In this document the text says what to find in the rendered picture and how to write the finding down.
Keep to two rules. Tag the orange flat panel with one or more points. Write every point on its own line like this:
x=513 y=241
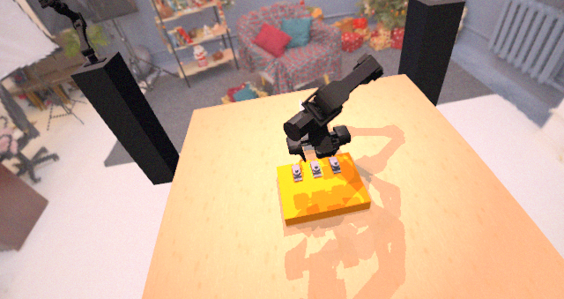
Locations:
x=304 y=198

